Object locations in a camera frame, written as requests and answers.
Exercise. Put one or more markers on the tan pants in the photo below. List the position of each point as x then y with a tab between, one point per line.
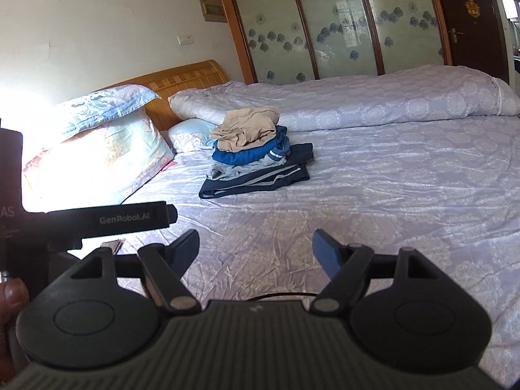
243	128

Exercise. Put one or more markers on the white wall switch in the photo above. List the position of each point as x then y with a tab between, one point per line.
186	40

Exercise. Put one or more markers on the gold door ornament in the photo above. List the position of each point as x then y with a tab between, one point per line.
472	6

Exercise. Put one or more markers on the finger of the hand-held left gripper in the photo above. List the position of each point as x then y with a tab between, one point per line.
171	214

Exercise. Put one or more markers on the lilac satin bedsheet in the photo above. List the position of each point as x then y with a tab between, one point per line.
386	195

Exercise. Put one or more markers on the small light blue pillow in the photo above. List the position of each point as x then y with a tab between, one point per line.
191	134

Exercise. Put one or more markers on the navy striped pants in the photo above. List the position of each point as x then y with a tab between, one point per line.
280	176

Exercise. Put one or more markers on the wooden headboard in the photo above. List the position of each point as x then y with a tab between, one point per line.
178	77

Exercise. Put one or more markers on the wall electrical panel box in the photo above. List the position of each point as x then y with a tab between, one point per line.
212	9

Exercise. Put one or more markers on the person's left hand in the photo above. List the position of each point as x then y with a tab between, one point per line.
14	298

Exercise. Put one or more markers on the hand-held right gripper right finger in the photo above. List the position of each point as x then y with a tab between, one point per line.
330	256

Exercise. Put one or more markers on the blue floral pillow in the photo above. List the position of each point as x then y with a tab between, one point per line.
101	105

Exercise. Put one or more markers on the light grey garment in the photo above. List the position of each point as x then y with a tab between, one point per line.
239	168

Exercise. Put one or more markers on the blue garment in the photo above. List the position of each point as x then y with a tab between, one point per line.
248	155

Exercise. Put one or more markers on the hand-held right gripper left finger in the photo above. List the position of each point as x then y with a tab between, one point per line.
186	248

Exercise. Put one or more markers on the wooden wardrobe with frosted doors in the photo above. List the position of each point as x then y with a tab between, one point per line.
333	24

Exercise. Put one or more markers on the large pastel pillow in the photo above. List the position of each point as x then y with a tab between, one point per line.
101	158

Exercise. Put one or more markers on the pale patterned quilt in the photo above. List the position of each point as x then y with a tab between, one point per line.
365	97

